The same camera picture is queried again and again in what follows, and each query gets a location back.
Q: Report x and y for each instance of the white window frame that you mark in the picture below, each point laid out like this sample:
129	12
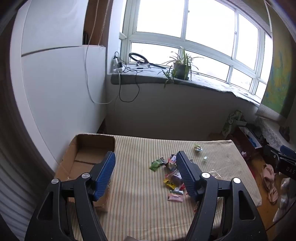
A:
229	41

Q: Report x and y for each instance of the black ring light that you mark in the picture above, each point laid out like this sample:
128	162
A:
139	59

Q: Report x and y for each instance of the pink snack packet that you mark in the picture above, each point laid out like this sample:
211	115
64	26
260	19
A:
175	197

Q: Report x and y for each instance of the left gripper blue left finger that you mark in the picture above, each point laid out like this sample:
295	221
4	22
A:
51	220

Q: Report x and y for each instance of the snickers bar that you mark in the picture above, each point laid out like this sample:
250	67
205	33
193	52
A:
172	159

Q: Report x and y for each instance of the red clear snack bag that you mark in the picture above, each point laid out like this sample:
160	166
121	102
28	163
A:
175	177

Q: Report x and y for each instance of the white power strip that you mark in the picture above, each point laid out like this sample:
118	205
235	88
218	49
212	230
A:
117	65

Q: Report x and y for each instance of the potted spider plant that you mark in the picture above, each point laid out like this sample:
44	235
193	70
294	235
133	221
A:
181	67

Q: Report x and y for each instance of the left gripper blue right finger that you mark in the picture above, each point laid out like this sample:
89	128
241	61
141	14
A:
240	218

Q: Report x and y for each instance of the brown cardboard box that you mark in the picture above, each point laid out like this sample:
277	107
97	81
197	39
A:
84	151

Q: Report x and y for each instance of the green patterned bag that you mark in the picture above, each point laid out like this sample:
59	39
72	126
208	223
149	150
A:
234	119

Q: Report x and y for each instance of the wall map poster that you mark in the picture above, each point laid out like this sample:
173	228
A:
279	95

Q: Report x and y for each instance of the grey windowsill cover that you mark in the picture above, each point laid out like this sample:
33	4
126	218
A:
156	76

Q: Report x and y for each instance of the green snack packet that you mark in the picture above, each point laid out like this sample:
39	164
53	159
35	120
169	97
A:
157	163

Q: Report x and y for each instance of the green lid jelly cup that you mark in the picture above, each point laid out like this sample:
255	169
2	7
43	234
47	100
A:
197	148

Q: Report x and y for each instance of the white wardrobe cabinet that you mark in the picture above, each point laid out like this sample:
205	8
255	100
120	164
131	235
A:
58	82

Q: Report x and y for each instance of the clear plastic wrapper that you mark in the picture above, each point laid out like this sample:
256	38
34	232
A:
215	174

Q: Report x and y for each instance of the pink slippers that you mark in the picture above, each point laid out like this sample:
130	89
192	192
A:
268	179

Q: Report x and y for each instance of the striped beige table cloth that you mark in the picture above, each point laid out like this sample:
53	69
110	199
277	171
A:
135	202

